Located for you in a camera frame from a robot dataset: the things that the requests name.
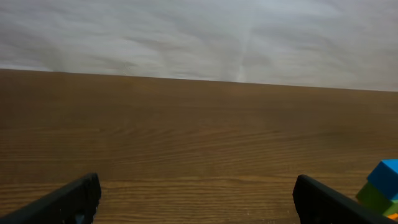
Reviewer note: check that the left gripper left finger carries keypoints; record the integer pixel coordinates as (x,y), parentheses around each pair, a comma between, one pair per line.
(71,199)

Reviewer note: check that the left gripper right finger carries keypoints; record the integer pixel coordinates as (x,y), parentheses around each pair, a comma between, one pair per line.
(323,205)

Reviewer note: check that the green cube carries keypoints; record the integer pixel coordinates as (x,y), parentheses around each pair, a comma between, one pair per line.
(373,197)

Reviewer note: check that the blue cube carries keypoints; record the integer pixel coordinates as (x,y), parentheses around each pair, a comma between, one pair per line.
(384,179)

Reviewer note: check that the orange cube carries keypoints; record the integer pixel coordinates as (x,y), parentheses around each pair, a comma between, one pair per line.
(393,216)

